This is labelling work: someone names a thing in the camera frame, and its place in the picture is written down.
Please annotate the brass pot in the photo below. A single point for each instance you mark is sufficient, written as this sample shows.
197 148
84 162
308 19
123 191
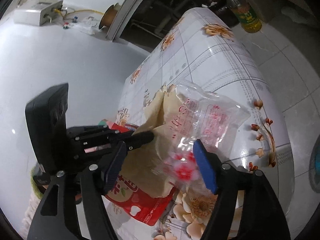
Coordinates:
109 16

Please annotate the dark jar on floor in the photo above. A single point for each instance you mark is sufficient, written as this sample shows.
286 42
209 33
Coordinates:
218 7

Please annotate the white water heater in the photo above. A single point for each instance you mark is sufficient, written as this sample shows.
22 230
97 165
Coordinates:
37 12

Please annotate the clear plastic bag red print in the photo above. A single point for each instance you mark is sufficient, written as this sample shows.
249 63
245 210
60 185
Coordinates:
210 117

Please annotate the cooking oil bottle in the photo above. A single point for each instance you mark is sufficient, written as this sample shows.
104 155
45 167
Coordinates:
245 14

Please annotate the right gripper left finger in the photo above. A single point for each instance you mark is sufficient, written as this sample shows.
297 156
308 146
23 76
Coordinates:
113 168

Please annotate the red snack bag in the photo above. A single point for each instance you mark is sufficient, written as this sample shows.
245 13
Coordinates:
140 192

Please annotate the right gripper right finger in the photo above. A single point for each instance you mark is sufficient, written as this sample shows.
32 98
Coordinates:
206 170

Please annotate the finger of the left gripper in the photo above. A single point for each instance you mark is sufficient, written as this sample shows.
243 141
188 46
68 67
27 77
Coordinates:
137 140

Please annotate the blue plastic waste basket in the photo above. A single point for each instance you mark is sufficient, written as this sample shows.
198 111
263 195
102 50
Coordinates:
314 175

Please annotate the floral tablecloth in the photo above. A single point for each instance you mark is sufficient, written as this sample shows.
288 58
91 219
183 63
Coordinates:
220 165

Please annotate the torn brown paper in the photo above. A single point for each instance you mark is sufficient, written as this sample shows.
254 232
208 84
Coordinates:
158 113

